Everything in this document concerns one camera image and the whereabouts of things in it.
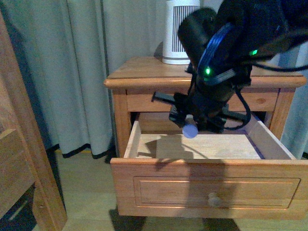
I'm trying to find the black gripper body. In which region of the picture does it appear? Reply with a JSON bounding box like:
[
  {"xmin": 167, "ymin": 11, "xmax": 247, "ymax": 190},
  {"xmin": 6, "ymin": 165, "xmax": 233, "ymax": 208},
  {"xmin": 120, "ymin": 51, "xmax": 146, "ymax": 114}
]
[{"xmin": 152, "ymin": 90, "xmax": 250, "ymax": 133}]

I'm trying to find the white medicine bottle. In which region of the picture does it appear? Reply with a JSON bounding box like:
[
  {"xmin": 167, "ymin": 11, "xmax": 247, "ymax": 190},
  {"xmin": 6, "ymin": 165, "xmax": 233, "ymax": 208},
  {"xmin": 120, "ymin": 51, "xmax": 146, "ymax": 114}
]
[{"xmin": 182, "ymin": 115, "xmax": 198, "ymax": 139}]

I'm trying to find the wooden drawer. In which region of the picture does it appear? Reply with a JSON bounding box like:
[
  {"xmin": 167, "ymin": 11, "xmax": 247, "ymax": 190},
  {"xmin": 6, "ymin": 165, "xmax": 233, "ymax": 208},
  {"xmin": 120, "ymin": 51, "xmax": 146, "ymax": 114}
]
[{"xmin": 111, "ymin": 113, "xmax": 308, "ymax": 219}]

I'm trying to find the white cylindrical air purifier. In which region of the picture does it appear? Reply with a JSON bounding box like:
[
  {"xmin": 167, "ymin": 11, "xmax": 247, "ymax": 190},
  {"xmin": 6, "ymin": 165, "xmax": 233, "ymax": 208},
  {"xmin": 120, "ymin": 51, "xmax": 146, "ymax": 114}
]
[{"xmin": 161, "ymin": 0, "xmax": 201, "ymax": 65}]

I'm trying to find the wooden nightstand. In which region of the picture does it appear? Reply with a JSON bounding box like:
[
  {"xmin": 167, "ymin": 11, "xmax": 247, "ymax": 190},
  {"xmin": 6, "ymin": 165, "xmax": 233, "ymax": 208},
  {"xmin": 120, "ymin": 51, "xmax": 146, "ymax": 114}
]
[{"xmin": 104, "ymin": 57, "xmax": 307, "ymax": 157}]

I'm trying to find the grey curtain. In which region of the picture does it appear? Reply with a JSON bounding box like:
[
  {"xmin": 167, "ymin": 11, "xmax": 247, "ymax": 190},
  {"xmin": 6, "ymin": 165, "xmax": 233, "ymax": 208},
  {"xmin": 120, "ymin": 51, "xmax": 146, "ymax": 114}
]
[{"xmin": 0, "ymin": 0, "xmax": 308, "ymax": 160}]

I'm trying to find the black cable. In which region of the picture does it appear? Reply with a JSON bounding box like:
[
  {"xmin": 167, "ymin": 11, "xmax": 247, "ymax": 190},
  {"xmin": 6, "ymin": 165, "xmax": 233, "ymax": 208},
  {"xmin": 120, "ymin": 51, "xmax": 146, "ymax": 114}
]
[{"xmin": 223, "ymin": 62, "xmax": 308, "ymax": 130}]

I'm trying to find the wooden bed frame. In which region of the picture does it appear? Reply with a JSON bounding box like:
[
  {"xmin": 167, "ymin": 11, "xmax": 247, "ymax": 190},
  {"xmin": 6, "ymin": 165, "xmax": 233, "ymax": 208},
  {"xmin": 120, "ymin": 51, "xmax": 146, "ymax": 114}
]
[{"xmin": 0, "ymin": 18, "xmax": 67, "ymax": 231}]

